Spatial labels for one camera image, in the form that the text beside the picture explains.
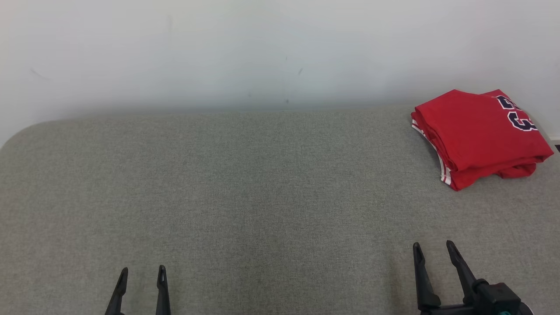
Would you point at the grey fabric sofa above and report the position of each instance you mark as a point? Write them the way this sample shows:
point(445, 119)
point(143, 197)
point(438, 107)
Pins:
point(218, 197)

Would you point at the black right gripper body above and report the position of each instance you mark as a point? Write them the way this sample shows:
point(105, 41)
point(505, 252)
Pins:
point(450, 310)

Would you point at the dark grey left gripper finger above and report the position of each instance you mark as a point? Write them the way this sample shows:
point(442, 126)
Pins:
point(162, 297)
point(118, 297)

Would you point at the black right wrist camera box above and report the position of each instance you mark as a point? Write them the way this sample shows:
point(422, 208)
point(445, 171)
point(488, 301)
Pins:
point(501, 299)

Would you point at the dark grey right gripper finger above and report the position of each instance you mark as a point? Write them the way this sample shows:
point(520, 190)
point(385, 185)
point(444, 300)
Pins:
point(422, 280)
point(463, 271)

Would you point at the red and white jersey shirt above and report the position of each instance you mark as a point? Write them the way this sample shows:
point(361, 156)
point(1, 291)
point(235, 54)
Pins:
point(472, 131)

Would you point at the red Bulls shorts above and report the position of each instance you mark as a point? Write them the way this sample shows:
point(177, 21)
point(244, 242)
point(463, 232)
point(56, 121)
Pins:
point(518, 171)

